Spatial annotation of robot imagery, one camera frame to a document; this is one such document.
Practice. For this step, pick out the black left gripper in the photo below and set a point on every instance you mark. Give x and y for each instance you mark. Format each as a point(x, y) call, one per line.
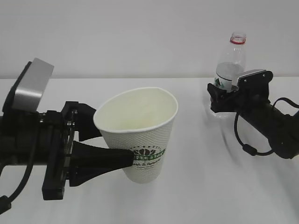
point(44, 139)

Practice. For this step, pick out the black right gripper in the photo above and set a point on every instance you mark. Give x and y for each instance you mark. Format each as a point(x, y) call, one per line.
point(243, 101)

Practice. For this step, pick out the clear plastic water bottle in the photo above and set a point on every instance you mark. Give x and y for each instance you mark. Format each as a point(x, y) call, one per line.
point(231, 63)

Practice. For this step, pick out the white paper coffee cup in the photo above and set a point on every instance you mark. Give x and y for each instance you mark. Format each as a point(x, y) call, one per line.
point(140, 121)

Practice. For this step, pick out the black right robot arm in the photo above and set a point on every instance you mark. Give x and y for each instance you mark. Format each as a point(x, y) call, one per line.
point(281, 130)

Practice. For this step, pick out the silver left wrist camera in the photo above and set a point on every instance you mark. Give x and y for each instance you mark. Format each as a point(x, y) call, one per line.
point(26, 93)

